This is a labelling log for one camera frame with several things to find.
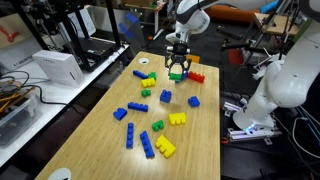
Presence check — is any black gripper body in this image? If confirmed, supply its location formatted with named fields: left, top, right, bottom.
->
left=166, top=43, right=190, bottom=63

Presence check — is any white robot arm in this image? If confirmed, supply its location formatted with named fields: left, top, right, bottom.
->
left=165, top=0, right=320, bottom=136

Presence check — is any blue block bottom edge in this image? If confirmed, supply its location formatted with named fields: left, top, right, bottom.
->
left=175, top=71, right=188, bottom=83

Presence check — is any red block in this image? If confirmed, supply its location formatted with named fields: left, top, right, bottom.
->
left=188, top=71, right=205, bottom=83

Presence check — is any yellow block right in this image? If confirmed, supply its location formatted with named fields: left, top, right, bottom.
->
left=141, top=78, right=156, bottom=88

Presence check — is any yellow block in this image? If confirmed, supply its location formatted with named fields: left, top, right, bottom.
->
left=155, top=135, right=176, bottom=158
left=169, top=113, right=186, bottom=126
left=141, top=78, right=156, bottom=88

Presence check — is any blue long block right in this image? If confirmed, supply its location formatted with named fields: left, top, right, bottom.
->
left=133, top=70, right=148, bottom=79

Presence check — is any large blue block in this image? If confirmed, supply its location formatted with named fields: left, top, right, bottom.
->
left=160, top=90, right=172, bottom=103

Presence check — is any small green block right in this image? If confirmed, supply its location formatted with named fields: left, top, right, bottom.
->
left=141, top=89, right=151, bottom=97

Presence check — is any small green block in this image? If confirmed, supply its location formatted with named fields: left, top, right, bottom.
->
left=141, top=89, right=151, bottom=97
left=152, top=120, right=164, bottom=131

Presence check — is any blue block front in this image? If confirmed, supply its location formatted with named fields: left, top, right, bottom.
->
left=188, top=96, right=200, bottom=107

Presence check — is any blue block with studs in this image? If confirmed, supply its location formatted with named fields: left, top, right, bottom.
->
left=127, top=102, right=148, bottom=112

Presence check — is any yellow block near centre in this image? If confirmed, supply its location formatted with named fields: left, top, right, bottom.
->
left=169, top=113, right=186, bottom=126

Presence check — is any small green block far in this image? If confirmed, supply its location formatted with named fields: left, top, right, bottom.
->
left=152, top=120, right=164, bottom=131

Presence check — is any small blue block far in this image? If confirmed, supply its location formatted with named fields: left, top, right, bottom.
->
left=113, top=108, right=127, bottom=120

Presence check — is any blue flat long block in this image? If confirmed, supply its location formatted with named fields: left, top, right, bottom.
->
left=126, top=122, right=134, bottom=149

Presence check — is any yellow block far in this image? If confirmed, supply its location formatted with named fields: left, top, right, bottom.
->
left=155, top=135, right=176, bottom=158

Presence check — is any blue long block far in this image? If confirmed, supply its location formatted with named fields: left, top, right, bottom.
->
left=140, top=131, right=155, bottom=159

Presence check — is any white cardboard box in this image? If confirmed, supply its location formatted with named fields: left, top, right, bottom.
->
left=32, top=50, right=84, bottom=87

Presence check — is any clear plastic bin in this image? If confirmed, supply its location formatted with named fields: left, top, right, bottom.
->
left=0, top=92, right=39, bottom=147

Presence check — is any black 3D printer frame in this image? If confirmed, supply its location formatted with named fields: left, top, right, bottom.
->
left=9, top=0, right=121, bottom=72

